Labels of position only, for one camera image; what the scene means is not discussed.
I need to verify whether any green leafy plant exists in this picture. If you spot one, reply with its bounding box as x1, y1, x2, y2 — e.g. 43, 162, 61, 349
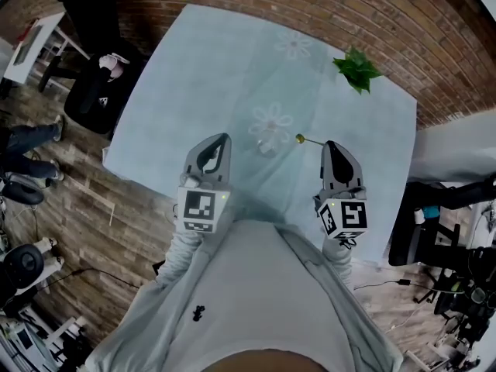
332, 44, 385, 97

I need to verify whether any person's grey shirt torso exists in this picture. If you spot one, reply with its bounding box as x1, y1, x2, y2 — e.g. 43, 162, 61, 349
84, 203, 405, 372

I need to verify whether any black round stool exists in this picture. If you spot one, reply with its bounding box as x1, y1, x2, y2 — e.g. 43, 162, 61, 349
0, 181, 45, 208

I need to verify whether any pink white object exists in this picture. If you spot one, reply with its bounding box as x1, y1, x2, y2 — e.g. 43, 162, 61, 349
98, 53, 126, 83

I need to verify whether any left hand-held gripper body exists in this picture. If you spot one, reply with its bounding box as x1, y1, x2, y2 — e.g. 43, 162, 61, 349
176, 167, 233, 235

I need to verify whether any light blue flowered tablecloth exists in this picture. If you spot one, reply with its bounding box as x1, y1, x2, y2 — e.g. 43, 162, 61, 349
102, 3, 419, 265

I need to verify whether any black wheeled chair base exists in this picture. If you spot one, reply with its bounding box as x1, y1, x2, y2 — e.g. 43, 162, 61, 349
411, 246, 496, 348

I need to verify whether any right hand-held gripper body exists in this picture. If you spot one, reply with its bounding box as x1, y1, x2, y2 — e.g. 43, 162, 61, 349
312, 178, 369, 243

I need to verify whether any white desk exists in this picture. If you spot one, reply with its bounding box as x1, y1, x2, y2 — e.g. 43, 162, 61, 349
0, 12, 92, 92

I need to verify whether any black floor cable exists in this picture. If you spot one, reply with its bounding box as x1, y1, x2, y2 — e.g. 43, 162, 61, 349
38, 266, 141, 291

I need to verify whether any yellow-headed spoon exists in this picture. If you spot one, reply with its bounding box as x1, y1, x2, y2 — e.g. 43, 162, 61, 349
294, 133, 326, 147

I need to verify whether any grey white table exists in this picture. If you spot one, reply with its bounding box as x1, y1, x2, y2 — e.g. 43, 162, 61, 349
408, 108, 496, 184

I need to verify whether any white device with black disc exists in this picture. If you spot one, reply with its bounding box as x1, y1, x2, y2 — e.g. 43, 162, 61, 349
0, 236, 65, 317

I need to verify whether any person's right forearm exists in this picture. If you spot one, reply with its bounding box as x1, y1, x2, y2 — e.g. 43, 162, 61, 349
319, 233, 356, 291

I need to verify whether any black cable with adapter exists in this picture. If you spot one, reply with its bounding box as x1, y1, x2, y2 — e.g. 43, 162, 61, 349
353, 278, 413, 291

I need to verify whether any clear glass cup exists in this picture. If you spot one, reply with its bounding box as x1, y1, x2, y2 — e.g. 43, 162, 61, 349
253, 128, 283, 158

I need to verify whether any person's left forearm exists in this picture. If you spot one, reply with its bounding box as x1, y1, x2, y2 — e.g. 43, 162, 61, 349
156, 226, 207, 298

